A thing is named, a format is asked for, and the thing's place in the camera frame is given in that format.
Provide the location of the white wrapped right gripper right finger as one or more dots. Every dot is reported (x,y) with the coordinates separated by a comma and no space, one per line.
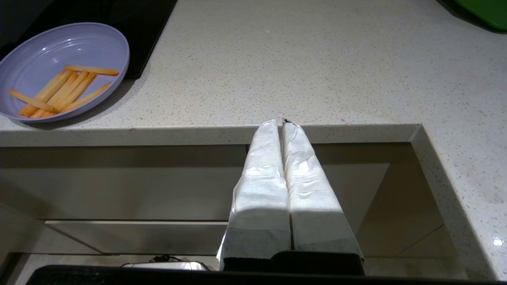
(313,206)

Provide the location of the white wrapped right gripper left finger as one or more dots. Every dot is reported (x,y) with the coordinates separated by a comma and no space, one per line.
(261,198)

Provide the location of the purple plastic plate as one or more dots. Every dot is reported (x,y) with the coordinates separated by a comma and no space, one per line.
(59,43)

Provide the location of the silver robot base part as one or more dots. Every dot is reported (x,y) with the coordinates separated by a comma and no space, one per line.
(170,266)

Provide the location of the orange french fry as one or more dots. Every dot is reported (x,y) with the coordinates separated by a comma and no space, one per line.
(56,93)
(69,89)
(91,70)
(31,101)
(85,97)
(86,81)
(48,90)

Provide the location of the black induction cooktop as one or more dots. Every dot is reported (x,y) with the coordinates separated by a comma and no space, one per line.
(130,23)

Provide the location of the green plastic tray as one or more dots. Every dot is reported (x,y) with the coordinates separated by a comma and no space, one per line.
(487,12)

